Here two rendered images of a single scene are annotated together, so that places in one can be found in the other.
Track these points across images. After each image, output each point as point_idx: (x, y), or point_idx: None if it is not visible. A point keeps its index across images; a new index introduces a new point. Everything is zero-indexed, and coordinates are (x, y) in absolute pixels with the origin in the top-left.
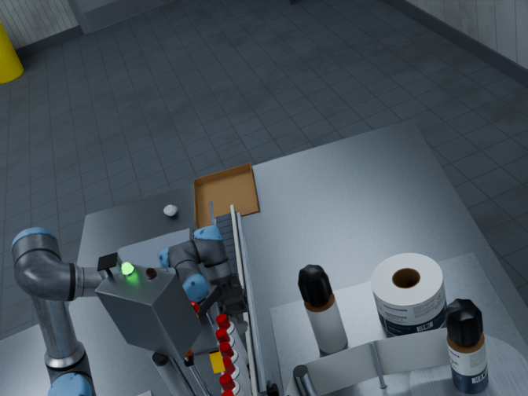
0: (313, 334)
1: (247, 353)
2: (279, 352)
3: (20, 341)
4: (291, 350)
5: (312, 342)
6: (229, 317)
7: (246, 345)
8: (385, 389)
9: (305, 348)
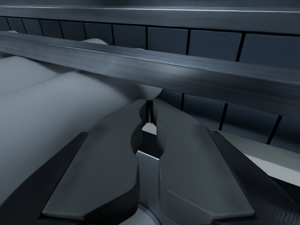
0: (164, 215)
1: (169, 97)
2: (145, 157)
3: None
4: (144, 174)
5: (149, 203)
6: (178, 215)
7: (200, 106)
8: None
9: (140, 189)
